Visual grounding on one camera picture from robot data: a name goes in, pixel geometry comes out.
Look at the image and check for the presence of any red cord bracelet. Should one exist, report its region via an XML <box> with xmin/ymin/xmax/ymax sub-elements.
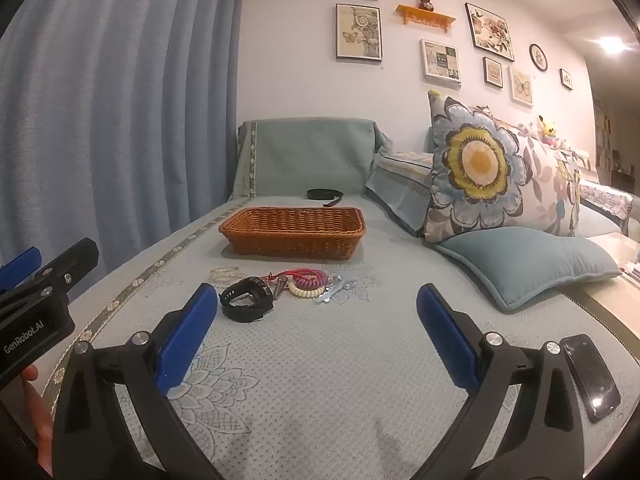
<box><xmin>259</xmin><ymin>268</ymin><xmax>321</xmax><ymax>291</ymax></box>

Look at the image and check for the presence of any cream spiral hair tie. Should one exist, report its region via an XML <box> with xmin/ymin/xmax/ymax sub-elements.
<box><xmin>290</xmin><ymin>278</ymin><xmax>327</xmax><ymax>302</ymax></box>

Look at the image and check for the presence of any silver hair clip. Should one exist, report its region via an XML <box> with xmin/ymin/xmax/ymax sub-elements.
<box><xmin>314</xmin><ymin>275</ymin><xmax>356</xmax><ymax>304</ymax></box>

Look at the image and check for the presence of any person's left hand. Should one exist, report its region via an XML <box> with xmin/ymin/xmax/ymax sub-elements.
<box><xmin>21</xmin><ymin>364</ymin><xmax>53</xmax><ymax>477</ymax></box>

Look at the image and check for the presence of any black smartphone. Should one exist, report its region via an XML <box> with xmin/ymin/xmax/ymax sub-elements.
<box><xmin>560</xmin><ymin>334</ymin><xmax>620</xmax><ymax>422</ymax></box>

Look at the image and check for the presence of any teal velvet cushion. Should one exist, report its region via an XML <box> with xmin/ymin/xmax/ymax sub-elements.
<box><xmin>433</xmin><ymin>226</ymin><xmax>620</xmax><ymax>313</ymax></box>

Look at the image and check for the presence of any blue curtain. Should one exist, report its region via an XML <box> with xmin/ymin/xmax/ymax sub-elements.
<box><xmin>1</xmin><ymin>0</ymin><xmax>241</xmax><ymax>282</ymax></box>

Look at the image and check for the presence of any teal sofa cover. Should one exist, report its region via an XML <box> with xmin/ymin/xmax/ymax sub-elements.
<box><xmin>39</xmin><ymin>117</ymin><xmax>640</xmax><ymax>480</ymax></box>

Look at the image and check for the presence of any brown wicker basket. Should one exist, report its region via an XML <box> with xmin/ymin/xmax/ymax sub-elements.
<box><xmin>218</xmin><ymin>207</ymin><xmax>367</xmax><ymax>260</ymax></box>

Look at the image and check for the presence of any large floral pillow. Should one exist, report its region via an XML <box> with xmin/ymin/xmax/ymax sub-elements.
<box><xmin>423</xmin><ymin>90</ymin><xmax>561</xmax><ymax>241</ymax></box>

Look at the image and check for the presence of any striped backrest cushion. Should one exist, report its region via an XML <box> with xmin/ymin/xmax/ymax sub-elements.
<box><xmin>366</xmin><ymin>150</ymin><xmax>433</xmax><ymax>237</ymax></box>

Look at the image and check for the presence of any yellow plush toy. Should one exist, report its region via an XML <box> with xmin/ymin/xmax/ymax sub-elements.
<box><xmin>538</xmin><ymin>115</ymin><xmax>558</xmax><ymax>148</ymax></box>

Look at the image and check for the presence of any butterfly light framed picture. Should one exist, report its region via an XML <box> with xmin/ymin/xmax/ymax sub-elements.
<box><xmin>509</xmin><ymin>66</ymin><xmax>534</xmax><ymax>107</ymax></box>

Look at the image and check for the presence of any tiny framed picture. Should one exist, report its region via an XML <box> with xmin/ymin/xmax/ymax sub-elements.
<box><xmin>560</xmin><ymin>68</ymin><xmax>573</xmax><ymax>90</ymax></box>

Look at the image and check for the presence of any small dark framed picture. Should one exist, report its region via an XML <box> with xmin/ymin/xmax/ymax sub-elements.
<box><xmin>483</xmin><ymin>56</ymin><xmax>504</xmax><ymax>89</ymax></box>

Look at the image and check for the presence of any white framed print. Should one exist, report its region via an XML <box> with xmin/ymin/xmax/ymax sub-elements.
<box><xmin>420</xmin><ymin>40</ymin><xmax>461</xmax><ymax>84</ymax></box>

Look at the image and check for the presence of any floral framed picture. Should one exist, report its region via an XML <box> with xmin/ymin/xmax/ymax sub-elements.
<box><xmin>465</xmin><ymin>2</ymin><xmax>515</xmax><ymax>62</ymax></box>

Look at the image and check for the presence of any small figurine on shelf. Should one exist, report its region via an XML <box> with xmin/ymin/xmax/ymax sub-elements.
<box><xmin>419</xmin><ymin>0</ymin><xmax>434</xmax><ymax>12</ymax></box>

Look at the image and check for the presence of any black strap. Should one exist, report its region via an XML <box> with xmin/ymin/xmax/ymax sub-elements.
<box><xmin>306</xmin><ymin>186</ymin><xmax>346</xmax><ymax>208</ymax></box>

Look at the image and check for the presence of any orange wall shelf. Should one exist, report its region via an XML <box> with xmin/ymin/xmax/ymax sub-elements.
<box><xmin>396</xmin><ymin>4</ymin><xmax>456</xmax><ymax>32</ymax></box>

